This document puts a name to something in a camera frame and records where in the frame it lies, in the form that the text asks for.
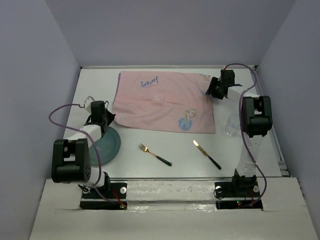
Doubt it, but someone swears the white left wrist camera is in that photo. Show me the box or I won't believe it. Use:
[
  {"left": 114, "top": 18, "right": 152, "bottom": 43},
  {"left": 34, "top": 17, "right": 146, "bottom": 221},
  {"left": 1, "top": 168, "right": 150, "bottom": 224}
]
[{"left": 83, "top": 96, "right": 95, "bottom": 113}]

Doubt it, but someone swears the teal ceramic plate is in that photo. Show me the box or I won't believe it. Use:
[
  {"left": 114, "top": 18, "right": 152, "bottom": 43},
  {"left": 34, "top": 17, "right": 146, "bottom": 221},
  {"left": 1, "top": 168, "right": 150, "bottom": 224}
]
[{"left": 95, "top": 126, "right": 121, "bottom": 165}]

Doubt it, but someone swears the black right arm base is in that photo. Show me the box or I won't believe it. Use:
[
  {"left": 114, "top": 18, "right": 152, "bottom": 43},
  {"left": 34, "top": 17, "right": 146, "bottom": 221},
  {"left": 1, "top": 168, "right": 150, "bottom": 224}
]
[{"left": 213, "top": 181, "right": 263, "bottom": 210}]

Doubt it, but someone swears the pink cloth placemat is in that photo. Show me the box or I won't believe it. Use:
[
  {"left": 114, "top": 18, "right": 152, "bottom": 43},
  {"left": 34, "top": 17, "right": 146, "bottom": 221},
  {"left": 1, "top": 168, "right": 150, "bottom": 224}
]
[{"left": 112, "top": 71, "right": 216, "bottom": 134}]

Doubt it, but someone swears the gold knife black handle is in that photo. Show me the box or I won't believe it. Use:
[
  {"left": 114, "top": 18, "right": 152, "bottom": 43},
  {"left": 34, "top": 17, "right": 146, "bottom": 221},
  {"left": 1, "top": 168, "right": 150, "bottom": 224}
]
[{"left": 193, "top": 140, "right": 222, "bottom": 170}]

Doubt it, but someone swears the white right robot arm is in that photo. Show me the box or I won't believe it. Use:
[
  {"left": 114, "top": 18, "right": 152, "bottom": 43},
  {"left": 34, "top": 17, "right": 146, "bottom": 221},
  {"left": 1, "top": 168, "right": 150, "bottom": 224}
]
[{"left": 206, "top": 69, "right": 273, "bottom": 196}]

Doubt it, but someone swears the gold fork black handle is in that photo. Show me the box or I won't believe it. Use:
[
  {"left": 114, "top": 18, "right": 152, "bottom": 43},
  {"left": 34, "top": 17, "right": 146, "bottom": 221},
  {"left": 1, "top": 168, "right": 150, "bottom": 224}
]
[{"left": 138, "top": 143, "right": 173, "bottom": 167}]

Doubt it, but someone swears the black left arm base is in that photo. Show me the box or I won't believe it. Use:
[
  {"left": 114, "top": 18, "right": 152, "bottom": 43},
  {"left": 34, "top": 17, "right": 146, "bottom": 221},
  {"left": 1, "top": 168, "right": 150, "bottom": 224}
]
[{"left": 78, "top": 181, "right": 128, "bottom": 211}]

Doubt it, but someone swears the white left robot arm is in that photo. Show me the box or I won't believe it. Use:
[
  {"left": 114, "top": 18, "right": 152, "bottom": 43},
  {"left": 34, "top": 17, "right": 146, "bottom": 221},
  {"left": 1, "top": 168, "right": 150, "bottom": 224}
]
[{"left": 48, "top": 100, "right": 115, "bottom": 198}]

